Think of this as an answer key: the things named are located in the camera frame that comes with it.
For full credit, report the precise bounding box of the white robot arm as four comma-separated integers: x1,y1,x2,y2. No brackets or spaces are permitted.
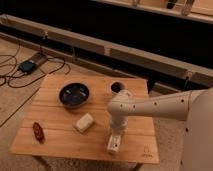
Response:
107,87,213,171

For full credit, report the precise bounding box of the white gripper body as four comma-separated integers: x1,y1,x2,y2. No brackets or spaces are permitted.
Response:
109,115,127,136

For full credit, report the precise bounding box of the white plastic bottle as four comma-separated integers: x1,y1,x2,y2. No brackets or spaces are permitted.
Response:
107,134,121,154

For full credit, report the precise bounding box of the black cable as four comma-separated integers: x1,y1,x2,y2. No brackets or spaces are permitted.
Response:
0,29,71,128

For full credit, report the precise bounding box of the wooden folding table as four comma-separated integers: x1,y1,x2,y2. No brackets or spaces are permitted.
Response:
10,74,159,164

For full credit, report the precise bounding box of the black power adapter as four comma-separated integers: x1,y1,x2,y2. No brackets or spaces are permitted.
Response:
18,60,36,74

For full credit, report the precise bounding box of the red small object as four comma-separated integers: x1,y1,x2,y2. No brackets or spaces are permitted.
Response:
33,122,44,142

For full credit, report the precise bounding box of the dark ceramic bowl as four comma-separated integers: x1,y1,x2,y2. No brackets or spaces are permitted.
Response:
59,82,90,108

